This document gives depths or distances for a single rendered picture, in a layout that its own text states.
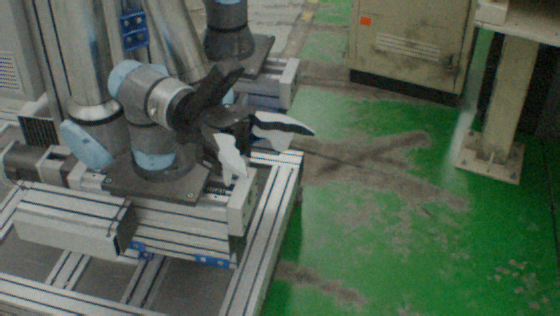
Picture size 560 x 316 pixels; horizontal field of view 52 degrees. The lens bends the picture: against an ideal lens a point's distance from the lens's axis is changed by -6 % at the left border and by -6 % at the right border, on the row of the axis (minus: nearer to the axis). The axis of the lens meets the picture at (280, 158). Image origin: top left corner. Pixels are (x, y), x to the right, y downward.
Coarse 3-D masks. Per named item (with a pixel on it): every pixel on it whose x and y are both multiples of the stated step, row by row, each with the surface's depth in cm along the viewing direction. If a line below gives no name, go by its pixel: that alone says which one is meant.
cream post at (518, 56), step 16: (512, 48) 206; (528, 48) 204; (512, 64) 210; (528, 64) 207; (496, 80) 217; (512, 80) 214; (528, 80) 211; (496, 96) 221; (512, 96) 218; (496, 112) 225; (512, 112) 222; (496, 128) 229; (512, 128) 226; (480, 144) 237; (496, 144) 233; (496, 160) 238
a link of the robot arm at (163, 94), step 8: (168, 80) 94; (176, 80) 94; (160, 88) 92; (168, 88) 92; (176, 88) 92; (184, 88) 92; (192, 88) 94; (152, 96) 92; (160, 96) 92; (168, 96) 91; (152, 104) 93; (160, 104) 91; (168, 104) 91; (152, 112) 92; (160, 112) 92; (160, 120) 93; (168, 128) 93
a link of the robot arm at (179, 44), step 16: (144, 0) 101; (160, 0) 100; (176, 0) 101; (160, 16) 101; (176, 16) 102; (160, 32) 103; (176, 32) 103; (192, 32) 105; (160, 48) 105; (176, 48) 104; (192, 48) 105; (176, 64) 105; (192, 64) 106; (208, 64) 109; (192, 80) 107
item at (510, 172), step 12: (468, 132) 256; (516, 144) 249; (468, 156) 244; (468, 168) 238; (480, 168) 238; (492, 168) 238; (504, 168) 238; (516, 168) 238; (504, 180) 234; (516, 180) 233
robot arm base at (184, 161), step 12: (192, 144) 132; (132, 156) 131; (180, 156) 128; (192, 156) 131; (144, 168) 128; (168, 168) 127; (180, 168) 129; (192, 168) 132; (156, 180) 128; (168, 180) 129
